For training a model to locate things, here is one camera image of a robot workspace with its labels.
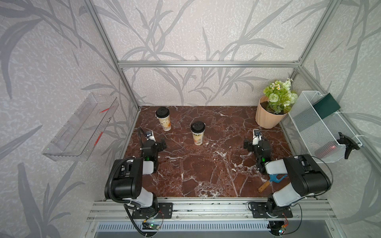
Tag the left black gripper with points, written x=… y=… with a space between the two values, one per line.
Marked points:
x=158 y=145

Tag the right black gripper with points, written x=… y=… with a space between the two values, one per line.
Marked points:
x=250 y=146

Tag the printed paper cup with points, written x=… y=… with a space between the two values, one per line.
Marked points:
x=165 y=123
x=198 y=138

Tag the black plastic cup lid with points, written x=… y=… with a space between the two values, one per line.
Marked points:
x=162 y=112

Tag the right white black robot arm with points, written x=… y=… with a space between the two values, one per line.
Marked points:
x=307 y=178

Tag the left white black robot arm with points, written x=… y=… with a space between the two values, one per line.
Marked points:
x=124 y=184

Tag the pink flower pot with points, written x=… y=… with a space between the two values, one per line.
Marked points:
x=266 y=119

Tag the green white artificial flowers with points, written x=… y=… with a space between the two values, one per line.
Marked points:
x=280 y=97

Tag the dark green card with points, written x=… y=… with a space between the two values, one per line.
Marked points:
x=326 y=106

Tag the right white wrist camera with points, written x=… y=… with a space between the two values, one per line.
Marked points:
x=257 y=137

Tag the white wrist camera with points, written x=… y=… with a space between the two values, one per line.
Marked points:
x=150 y=135
x=257 y=137

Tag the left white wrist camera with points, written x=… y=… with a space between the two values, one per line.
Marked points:
x=150 y=135

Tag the blue garden fork wooden handle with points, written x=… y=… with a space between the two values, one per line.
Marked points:
x=271 y=181

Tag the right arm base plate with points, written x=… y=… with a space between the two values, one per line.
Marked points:
x=262 y=210

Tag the white wire mesh basket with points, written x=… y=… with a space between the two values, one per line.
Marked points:
x=320 y=135

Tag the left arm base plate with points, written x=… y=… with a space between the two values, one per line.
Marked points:
x=158 y=211

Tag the clear acrylic wall shelf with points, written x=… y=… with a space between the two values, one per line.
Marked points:
x=79 y=136

